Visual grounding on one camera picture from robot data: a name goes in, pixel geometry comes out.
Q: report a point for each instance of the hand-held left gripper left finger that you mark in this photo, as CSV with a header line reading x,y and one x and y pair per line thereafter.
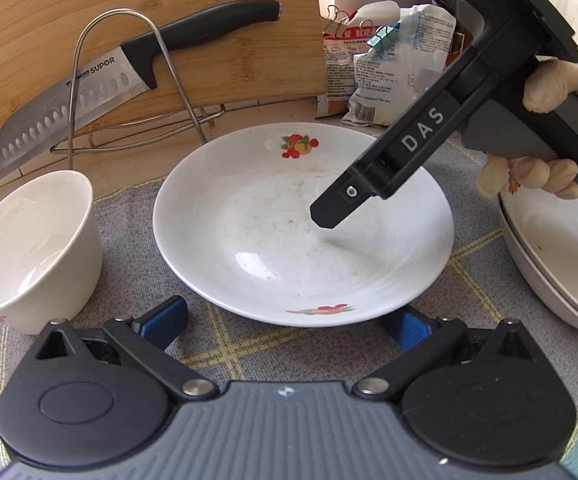
x,y
165,320

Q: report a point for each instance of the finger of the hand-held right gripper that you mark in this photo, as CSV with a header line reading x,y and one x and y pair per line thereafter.
x,y
344,200

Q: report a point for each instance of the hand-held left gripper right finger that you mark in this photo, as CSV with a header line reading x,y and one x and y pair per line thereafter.
x,y
410,329

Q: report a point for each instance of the white bowl with pink flower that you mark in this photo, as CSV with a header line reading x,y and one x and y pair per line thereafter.
x,y
29,250

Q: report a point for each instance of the person's right hand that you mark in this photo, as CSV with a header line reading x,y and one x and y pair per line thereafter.
x,y
544,90

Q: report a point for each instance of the grey checked towel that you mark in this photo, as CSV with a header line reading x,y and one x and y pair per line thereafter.
x,y
124,265

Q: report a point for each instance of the green binder clip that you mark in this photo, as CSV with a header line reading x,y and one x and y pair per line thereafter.
x,y
385,37

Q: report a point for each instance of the red and white seasoning bag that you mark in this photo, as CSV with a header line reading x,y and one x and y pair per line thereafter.
x,y
336,65

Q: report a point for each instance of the bamboo cutting board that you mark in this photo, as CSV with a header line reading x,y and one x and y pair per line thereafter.
x,y
219,60

